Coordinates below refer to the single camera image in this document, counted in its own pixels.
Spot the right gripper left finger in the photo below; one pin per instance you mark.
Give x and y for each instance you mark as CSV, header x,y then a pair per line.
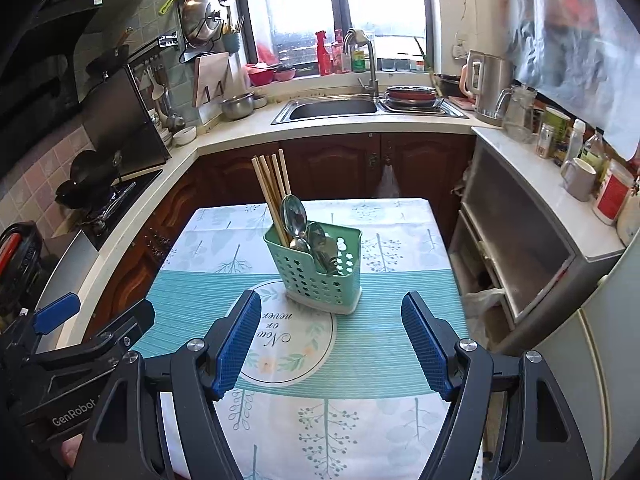
x,y
221,353

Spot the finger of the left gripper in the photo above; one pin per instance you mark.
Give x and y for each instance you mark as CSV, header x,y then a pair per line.
x,y
55,314
124,331

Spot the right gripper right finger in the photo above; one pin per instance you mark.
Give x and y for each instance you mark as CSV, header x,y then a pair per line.
x,y
451,365

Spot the dark steel spoon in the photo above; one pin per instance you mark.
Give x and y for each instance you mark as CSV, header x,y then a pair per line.
x,y
317,238

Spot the brown bamboo chopstick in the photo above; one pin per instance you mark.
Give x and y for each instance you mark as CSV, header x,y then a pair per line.
x,y
274,200

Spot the dark brown wooden chopstick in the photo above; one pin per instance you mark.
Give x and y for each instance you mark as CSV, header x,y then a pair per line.
x,y
263,188

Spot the kitchen sink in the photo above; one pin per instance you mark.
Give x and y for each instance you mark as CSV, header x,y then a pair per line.
x,y
338,106

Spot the person's right hand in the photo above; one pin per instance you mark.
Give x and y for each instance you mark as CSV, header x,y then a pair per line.
x,y
69,450

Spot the green perforated utensil holder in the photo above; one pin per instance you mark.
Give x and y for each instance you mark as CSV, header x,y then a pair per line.
x,y
307,282

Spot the teal striped tablecloth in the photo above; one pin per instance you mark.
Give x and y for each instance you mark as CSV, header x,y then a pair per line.
x,y
320,396

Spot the large steel spoon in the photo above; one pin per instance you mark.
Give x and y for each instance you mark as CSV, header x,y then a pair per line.
x,y
294,216

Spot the grey mug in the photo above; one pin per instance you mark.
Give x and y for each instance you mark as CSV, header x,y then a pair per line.
x,y
578,178

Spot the red label jar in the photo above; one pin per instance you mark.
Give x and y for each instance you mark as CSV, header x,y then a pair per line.
x,y
615,187

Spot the steel bowl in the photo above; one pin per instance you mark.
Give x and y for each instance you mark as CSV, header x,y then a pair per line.
x,y
238,107

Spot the glass pitcher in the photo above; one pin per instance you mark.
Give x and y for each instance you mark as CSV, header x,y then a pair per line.
x,y
517,107

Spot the steel faucet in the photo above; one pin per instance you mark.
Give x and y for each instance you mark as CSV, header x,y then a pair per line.
x,y
359,49

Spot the steel electric kettle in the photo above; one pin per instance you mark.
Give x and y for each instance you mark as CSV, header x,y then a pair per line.
x,y
487,79

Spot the red spray bottle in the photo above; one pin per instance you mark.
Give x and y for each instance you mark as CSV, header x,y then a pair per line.
x,y
323,57

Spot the hanging steel pot lid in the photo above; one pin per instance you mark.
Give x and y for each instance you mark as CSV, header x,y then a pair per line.
x,y
201,22

